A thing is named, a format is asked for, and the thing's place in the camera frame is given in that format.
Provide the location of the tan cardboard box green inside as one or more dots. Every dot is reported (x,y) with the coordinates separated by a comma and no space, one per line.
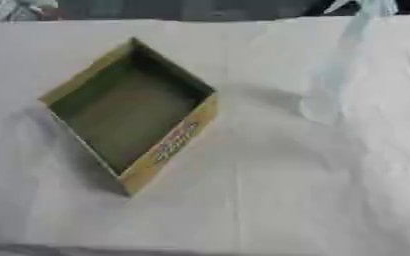
(127,113)

